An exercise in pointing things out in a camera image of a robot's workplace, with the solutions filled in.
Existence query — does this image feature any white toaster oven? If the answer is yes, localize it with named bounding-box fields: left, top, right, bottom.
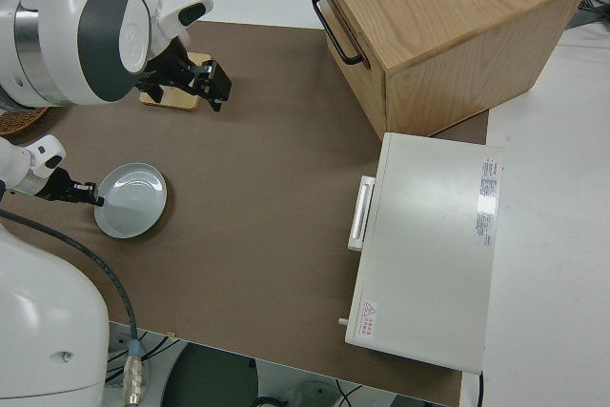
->
left=336, top=132, right=506, bottom=375

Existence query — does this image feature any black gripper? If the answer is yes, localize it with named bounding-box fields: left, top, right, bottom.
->
left=137, top=37, right=234, bottom=113
left=34, top=167, right=106, bottom=209

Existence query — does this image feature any black floor cable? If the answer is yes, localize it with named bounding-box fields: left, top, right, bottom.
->
left=107, top=330, right=178, bottom=390
left=332, top=377, right=397, bottom=407

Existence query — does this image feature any dark round stool seat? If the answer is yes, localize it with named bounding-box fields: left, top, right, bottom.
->
left=161, top=342, right=261, bottom=407

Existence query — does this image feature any brown table mat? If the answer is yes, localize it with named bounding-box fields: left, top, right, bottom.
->
left=0, top=20, right=491, bottom=407

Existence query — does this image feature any gray plate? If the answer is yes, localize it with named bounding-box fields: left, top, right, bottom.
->
left=93, top=161, right=169, bottom=239

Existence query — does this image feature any light wooden box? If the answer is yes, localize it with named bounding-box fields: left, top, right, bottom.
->
left=308, top=0, right=593, bottom=137

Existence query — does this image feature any small wooden block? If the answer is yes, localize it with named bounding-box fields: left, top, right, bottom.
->
left=138, top=51, right=214, bottom=113

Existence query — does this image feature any woven wicker basket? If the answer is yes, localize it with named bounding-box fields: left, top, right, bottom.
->
left=0, top=106, right=51, bottom=136

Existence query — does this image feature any toaster oven door handle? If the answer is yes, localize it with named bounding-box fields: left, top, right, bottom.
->
left=347, top=174, right=377, bottom=253

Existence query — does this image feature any black box handle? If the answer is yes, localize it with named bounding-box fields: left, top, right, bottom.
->
left=312, top=0, right=364, bottom=67

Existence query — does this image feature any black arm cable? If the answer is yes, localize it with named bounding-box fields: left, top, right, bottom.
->
left=0, top=209, right=146, bottom=406

